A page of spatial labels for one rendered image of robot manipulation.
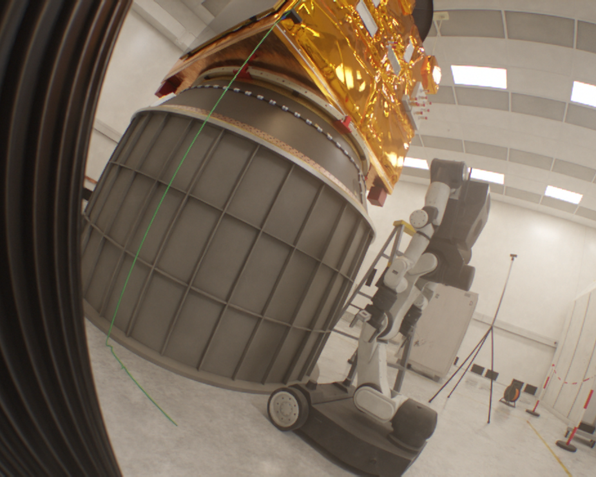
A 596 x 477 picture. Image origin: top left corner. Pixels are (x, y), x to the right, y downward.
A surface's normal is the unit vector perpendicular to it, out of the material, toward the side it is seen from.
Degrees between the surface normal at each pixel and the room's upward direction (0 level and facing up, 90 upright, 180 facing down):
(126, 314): 90
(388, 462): 90
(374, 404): 90
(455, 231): 115
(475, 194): 90
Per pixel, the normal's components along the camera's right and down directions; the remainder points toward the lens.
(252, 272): 0.42, 0.07
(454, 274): -0.71, 0.01
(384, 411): -0.60, -0.37
